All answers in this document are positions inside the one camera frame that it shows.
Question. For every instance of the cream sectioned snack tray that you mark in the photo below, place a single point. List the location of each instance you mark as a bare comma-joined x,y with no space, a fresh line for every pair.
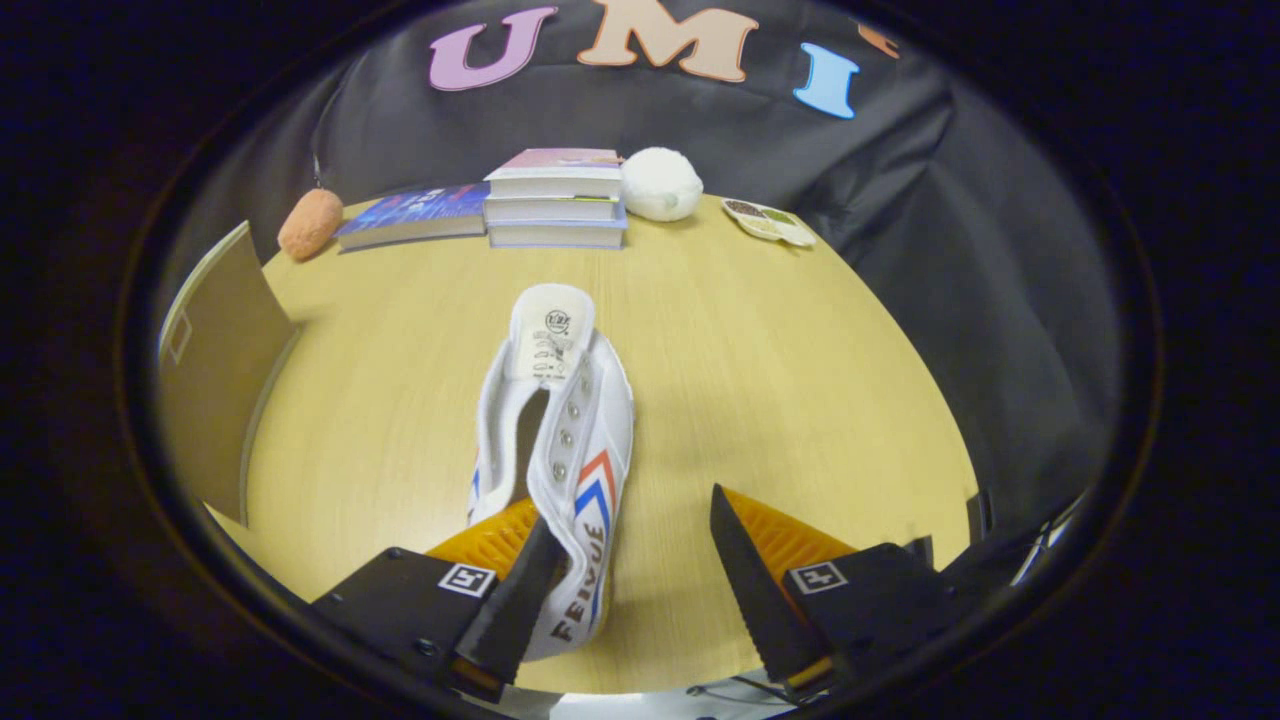
770,222

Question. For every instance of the pink cover book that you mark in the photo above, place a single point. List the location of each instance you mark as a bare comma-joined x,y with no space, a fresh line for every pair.
555,165

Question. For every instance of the white plush ball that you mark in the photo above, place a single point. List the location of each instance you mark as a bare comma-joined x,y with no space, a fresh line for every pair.
660,185

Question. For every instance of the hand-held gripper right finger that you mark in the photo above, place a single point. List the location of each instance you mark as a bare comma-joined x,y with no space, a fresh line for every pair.
755,590

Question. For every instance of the brown cardboard storage box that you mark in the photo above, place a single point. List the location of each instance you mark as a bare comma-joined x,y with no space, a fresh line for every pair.
220,380

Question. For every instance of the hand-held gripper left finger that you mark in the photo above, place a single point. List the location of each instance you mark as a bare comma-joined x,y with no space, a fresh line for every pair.
520,600

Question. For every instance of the white canvas shoe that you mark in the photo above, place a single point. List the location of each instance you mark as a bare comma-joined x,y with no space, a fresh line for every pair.
590,480

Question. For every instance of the orange plush ball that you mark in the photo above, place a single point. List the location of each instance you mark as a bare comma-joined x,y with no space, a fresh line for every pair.
310,225

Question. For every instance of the grey blue book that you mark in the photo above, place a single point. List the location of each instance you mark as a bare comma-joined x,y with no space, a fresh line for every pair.
555,236

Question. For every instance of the white thick book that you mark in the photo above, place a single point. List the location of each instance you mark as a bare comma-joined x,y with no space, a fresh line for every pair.
550,209

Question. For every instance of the dark blue cover book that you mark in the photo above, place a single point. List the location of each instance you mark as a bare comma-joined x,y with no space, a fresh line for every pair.
410,215

